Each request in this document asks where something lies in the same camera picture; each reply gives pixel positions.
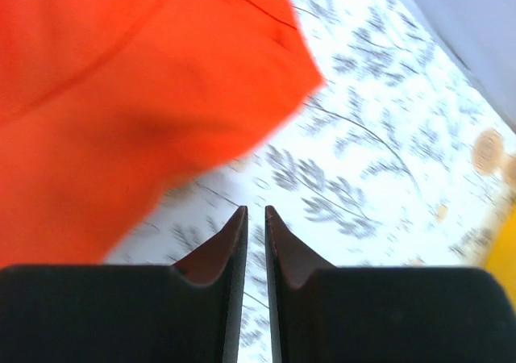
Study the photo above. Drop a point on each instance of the yellow plastic bin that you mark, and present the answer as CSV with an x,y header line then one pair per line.
x,y
501,260

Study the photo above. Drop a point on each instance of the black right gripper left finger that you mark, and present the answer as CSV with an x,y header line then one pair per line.
x,y
189,311

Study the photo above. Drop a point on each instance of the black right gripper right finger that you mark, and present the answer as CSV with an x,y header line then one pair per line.
x,y
323,313

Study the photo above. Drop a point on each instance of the orange t-shirt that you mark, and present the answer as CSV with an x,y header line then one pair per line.
x,y
106,104

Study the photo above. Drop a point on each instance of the floral patterned table mat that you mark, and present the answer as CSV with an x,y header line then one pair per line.
x,y
376,168

